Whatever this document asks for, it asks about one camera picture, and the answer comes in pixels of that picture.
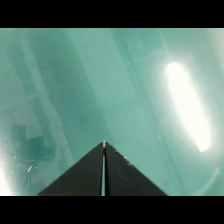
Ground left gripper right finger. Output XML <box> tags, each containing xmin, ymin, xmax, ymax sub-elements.
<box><xmin>104</xmin><ymin>142</ymin><xmax>168</xmax><ymax>197</ymax></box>

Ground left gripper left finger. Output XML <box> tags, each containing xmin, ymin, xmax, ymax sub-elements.
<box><xmin>37</xmin><ymin>141</ymin><xmax>106</xmax><ymax>197</ymax></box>

